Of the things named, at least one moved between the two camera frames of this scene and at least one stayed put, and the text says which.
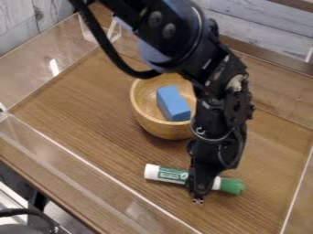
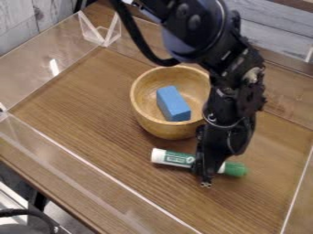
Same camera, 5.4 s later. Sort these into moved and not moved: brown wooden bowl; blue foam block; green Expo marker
Moved: green Expo marker
Not moved: brown wooden bowl; blue foam block
